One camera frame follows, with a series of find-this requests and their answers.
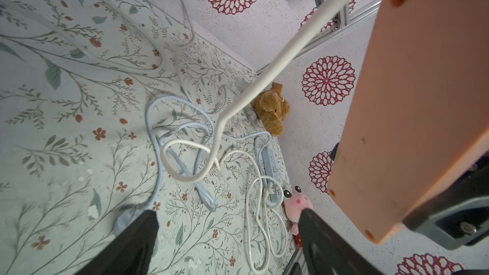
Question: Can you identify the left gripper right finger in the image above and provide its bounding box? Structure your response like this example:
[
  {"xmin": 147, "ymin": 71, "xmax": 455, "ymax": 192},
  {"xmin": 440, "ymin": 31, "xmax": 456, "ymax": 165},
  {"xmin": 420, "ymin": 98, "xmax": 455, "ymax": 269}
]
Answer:
[{"xmin": 298, "ymin": 209, "xmax": 381, "ymax": 274}]

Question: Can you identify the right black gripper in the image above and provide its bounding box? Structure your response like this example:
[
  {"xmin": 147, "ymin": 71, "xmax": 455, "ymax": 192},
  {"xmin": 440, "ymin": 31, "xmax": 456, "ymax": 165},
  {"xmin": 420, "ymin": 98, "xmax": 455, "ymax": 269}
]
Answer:
[{"xmin": 402, "ymin": 165, "xmax": 488, "ymax": 250}]

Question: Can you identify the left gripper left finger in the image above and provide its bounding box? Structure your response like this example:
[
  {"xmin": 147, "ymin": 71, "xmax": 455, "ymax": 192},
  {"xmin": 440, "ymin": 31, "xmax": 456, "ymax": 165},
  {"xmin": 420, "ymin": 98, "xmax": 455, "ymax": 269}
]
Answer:
[{"xmin": 77, "ymin": 209, "xmax": 159, "ymax": 275}]

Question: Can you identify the light blue power strip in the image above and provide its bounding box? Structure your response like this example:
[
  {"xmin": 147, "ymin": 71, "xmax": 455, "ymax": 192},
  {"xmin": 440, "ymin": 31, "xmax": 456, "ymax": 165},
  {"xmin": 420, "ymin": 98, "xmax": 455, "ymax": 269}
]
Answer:
[{"xmin": 112, "ymin": 95, "xmax": 281, "ymax": 238}]

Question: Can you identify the pink plush red dotted dress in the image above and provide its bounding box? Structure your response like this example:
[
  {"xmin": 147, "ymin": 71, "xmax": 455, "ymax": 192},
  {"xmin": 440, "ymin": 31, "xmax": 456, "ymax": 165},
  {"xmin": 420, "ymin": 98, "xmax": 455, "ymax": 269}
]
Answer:
[{"xmin": 283, "ymin": 186, "xmax": 313, "ymax": 249}]

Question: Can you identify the floral table mat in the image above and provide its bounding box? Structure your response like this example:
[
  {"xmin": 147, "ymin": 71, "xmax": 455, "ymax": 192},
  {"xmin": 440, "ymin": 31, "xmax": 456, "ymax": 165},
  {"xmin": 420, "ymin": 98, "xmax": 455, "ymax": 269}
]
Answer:
[{"xmin": 1, "ymin": 0, "xmax": 295, "ymax": 274}]

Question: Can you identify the brown teddy bear plush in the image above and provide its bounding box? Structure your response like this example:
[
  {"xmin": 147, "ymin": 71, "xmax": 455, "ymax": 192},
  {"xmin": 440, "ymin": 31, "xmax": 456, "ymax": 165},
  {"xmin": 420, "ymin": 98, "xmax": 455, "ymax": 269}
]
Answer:
[{"xmin": 251, "ymin": 82, "xmax": 290, "ymax": 137}]

